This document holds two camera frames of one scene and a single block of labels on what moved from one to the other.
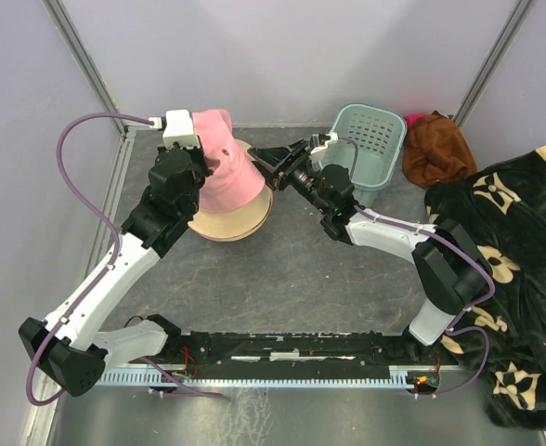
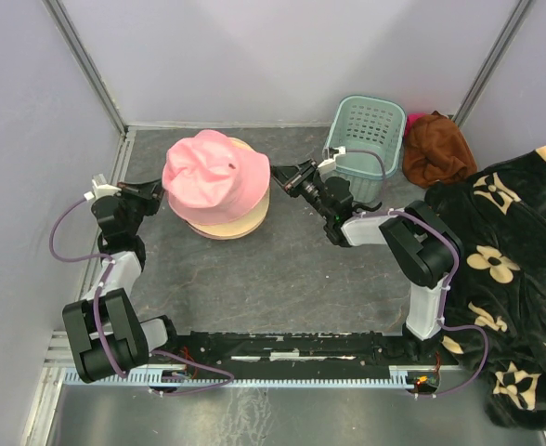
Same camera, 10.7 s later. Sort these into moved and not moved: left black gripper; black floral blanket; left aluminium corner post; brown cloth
Moved: left black gripper
Not moved: black floral blanket; left aluminium corner post; brown cloth
